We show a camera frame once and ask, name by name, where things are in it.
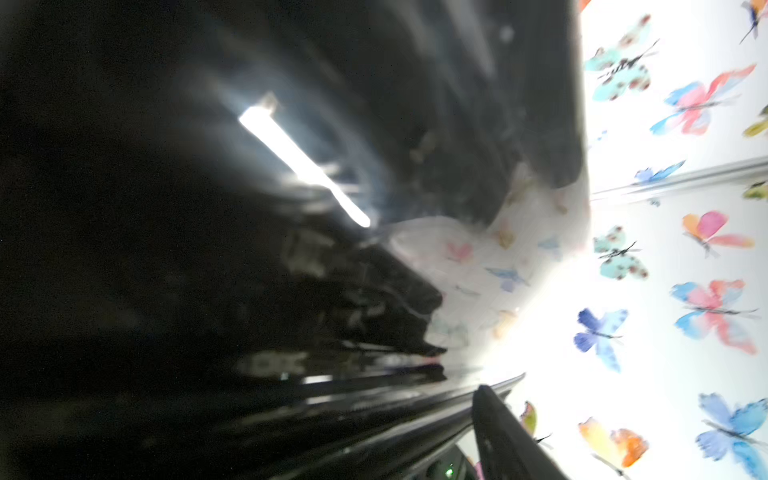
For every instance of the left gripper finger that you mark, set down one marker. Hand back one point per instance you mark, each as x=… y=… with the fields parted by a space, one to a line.
x=506 y=450

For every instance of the black white space suitcase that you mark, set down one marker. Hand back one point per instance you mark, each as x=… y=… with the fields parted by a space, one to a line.
x=275 y=239

